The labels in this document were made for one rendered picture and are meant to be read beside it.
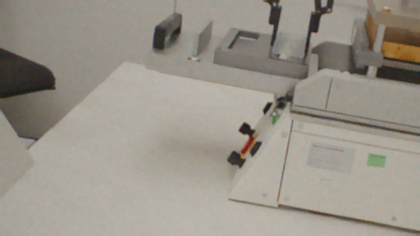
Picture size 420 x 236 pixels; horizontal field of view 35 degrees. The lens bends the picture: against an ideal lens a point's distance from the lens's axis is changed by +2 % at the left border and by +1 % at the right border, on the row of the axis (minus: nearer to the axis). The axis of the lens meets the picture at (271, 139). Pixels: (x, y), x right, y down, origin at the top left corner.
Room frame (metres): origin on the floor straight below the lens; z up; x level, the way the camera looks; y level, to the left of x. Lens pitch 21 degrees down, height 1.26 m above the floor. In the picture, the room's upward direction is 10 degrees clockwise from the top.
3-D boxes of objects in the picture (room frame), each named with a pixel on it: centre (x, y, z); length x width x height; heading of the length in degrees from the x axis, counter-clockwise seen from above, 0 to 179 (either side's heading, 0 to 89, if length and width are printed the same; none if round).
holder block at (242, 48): (1.18, 0.04, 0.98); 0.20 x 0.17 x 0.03; 179
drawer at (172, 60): (1.18, 0.09, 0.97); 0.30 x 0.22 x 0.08; 89
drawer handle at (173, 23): (1.19, 0.22, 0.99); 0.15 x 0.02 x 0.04; 179
